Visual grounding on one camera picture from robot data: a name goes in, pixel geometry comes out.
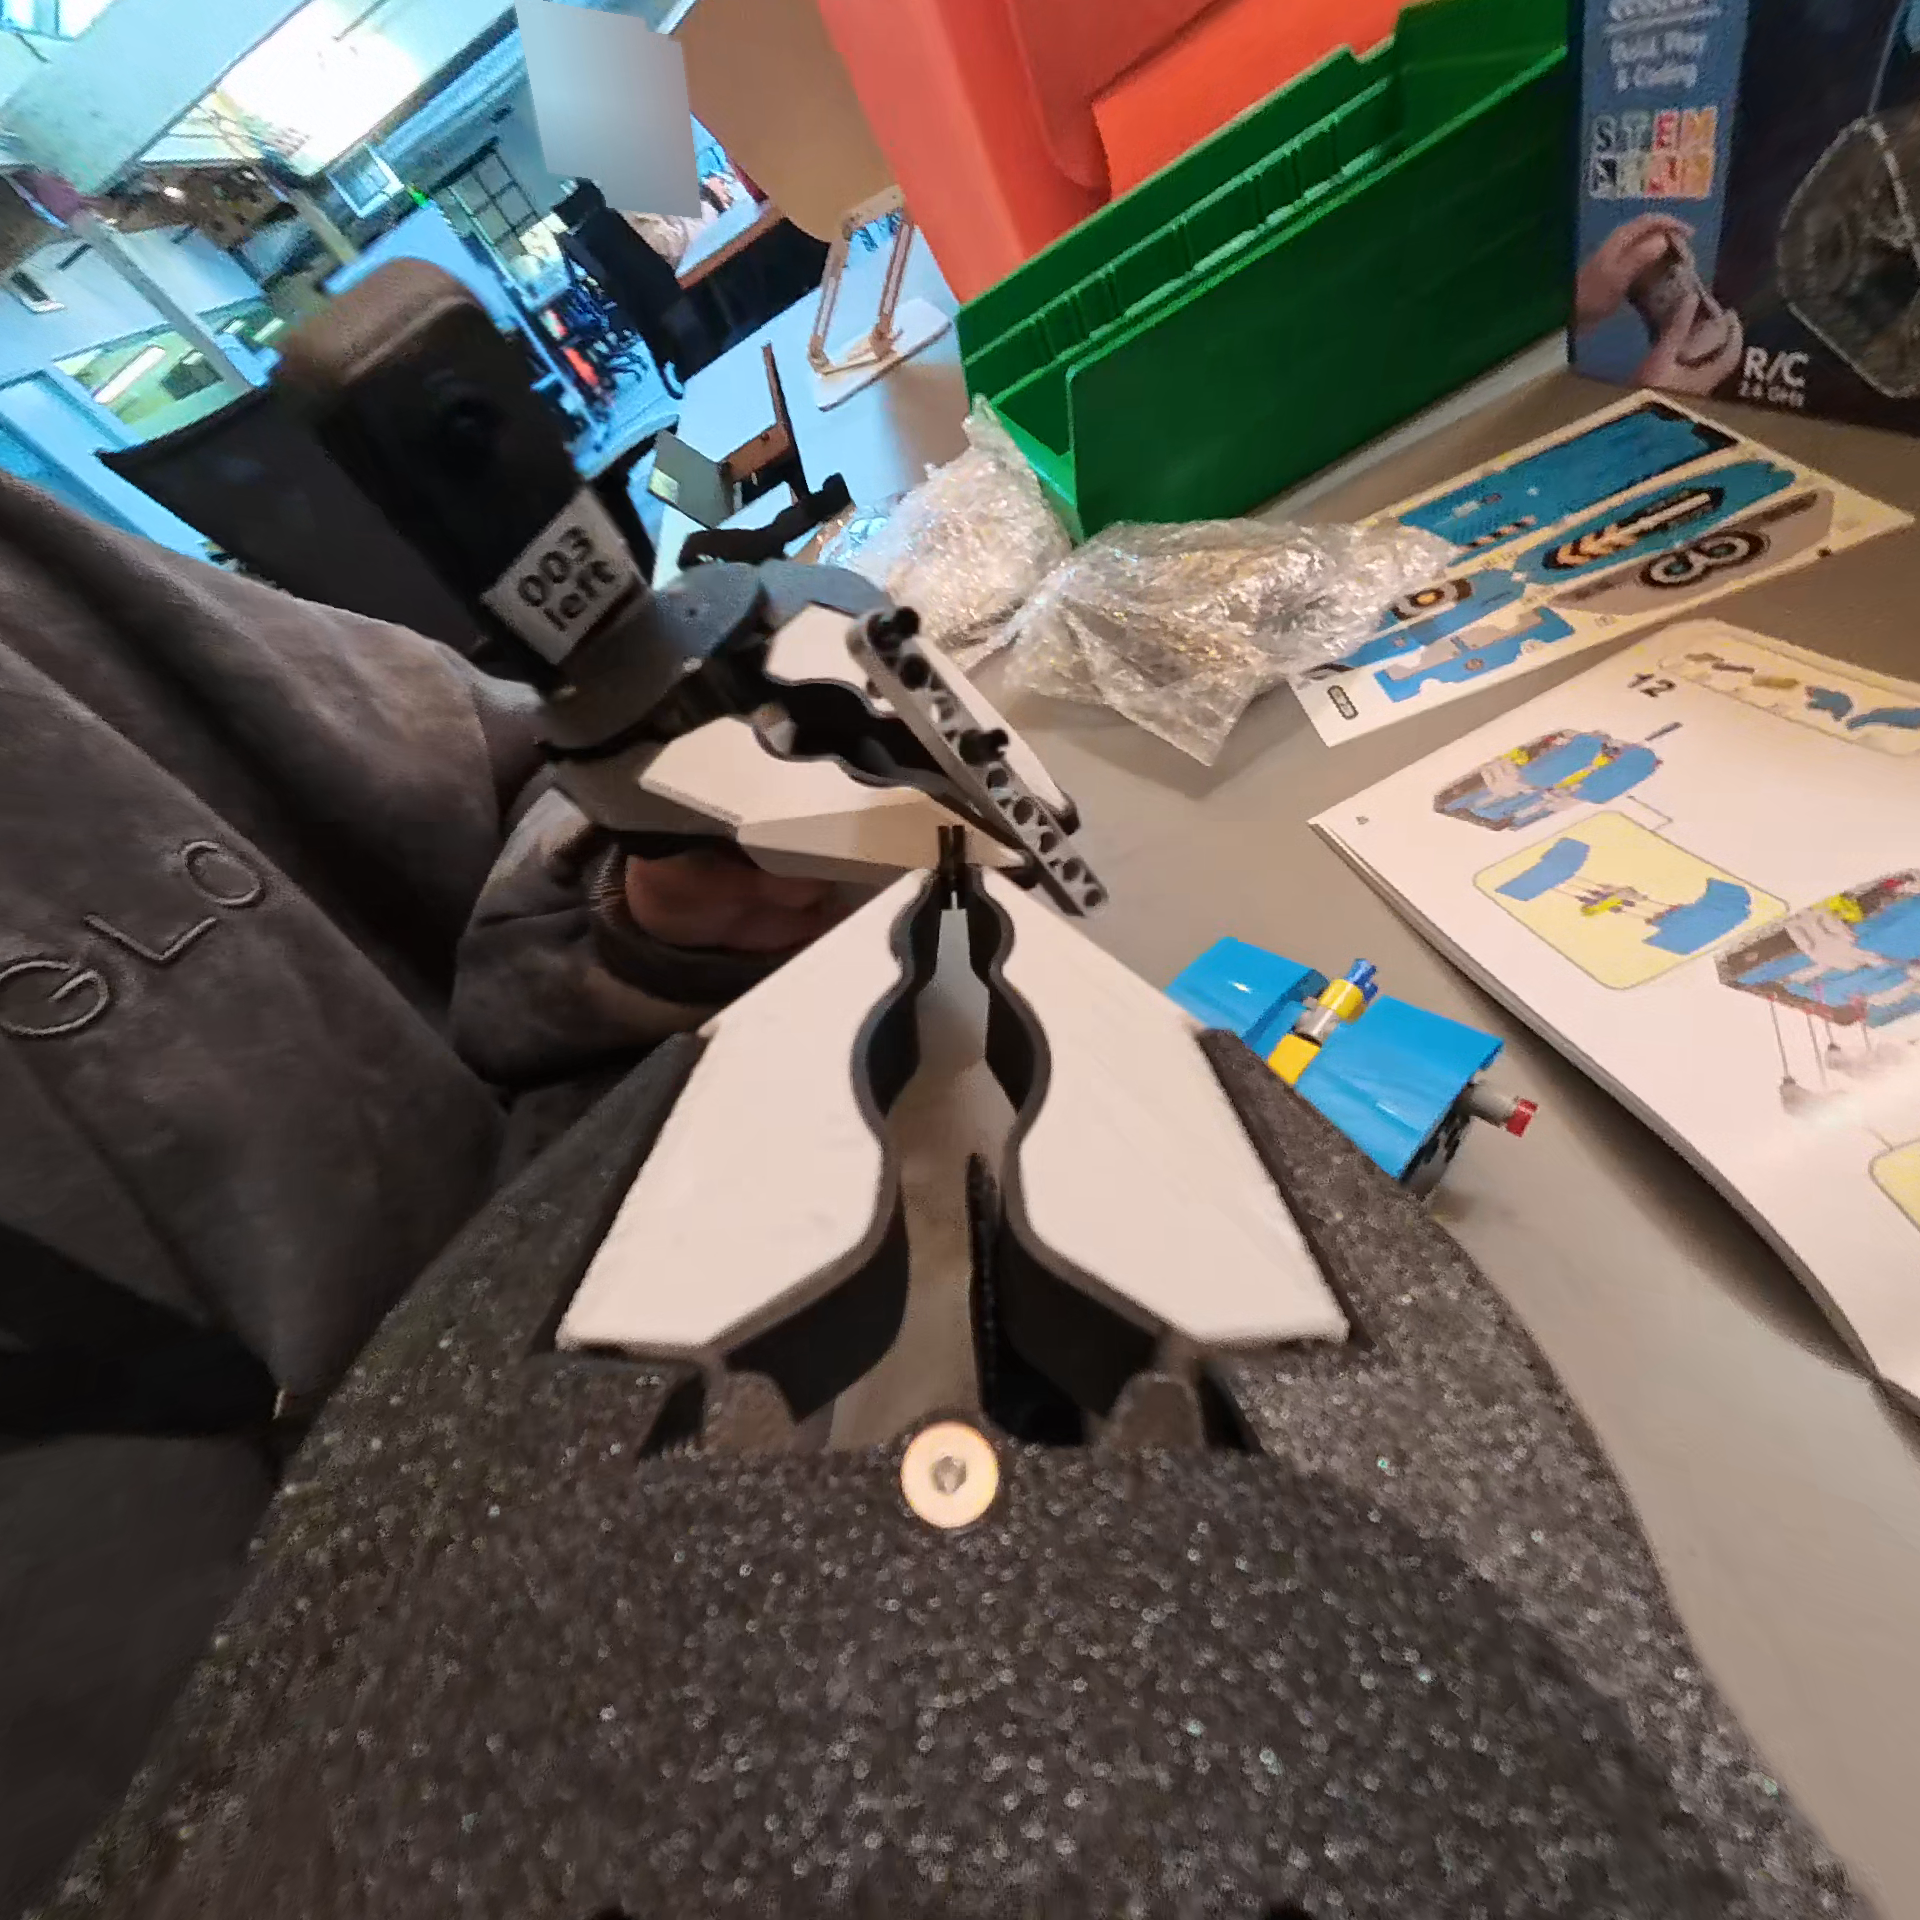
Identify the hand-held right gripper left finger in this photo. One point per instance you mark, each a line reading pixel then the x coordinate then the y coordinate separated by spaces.
pixel 735 1184

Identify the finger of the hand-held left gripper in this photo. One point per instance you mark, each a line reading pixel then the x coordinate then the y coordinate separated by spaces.
pixel 811 818
pixel 819 652

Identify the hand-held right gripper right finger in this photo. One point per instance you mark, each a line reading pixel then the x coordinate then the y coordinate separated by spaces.
pixel 1155 1184

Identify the grey perforated brick beam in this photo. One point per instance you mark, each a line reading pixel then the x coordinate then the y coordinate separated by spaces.
pixel 961 735

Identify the person's left forearm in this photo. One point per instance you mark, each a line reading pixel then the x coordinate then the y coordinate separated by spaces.
pixel 554 930

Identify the grey desk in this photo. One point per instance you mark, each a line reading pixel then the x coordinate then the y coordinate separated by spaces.
pixel 1651 1351

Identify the person's left hand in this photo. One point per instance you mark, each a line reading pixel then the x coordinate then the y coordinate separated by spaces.
pixel 720 908

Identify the crumpled clear plastic bag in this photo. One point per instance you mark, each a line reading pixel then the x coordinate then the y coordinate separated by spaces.
pixel 1201 614
pixel 961 540

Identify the small angled stand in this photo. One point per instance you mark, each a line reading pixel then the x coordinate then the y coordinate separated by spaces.
pixel 751 435

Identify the blue brick vehicle model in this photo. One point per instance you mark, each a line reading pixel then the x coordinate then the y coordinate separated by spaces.
pixel 1395 1065

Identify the black office chair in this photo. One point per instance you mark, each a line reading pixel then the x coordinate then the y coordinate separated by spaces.
pixel 224 494

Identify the green plastic bin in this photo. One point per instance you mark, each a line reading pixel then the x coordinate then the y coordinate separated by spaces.
pixel 1275 374

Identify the orange felt bag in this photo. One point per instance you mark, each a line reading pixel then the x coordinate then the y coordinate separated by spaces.
pixel 975 121

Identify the building instruction booklet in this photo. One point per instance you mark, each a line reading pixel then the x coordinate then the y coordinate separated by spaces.
pixel 1651 900

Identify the blue sticker sheet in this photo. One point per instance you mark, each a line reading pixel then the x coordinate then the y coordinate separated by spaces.
pixel 1621 524

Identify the blue black toy box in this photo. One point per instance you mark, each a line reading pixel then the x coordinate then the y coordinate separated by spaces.
pixel 1665 150

